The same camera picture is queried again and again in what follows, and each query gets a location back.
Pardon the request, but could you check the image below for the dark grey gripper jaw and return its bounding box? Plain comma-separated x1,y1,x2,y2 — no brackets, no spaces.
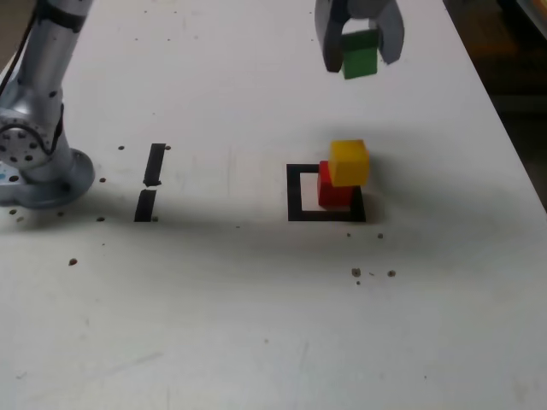
315,0,354,73

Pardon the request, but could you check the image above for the red cube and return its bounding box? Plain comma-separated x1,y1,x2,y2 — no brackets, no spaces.
316,160,355,209

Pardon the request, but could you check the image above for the green cube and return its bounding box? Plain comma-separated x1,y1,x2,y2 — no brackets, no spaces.
340,28,380,81

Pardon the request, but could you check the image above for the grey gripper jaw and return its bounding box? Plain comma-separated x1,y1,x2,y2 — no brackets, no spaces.
348,0,406,66

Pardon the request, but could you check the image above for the yellow cube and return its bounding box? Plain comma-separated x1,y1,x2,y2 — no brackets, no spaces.
328,139,370,187

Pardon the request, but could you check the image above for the black tape square outline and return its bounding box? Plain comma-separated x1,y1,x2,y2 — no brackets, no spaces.
285,163,368,223

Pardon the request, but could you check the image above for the black tape strip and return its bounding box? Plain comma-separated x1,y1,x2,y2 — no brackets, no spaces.
133,143,167,223

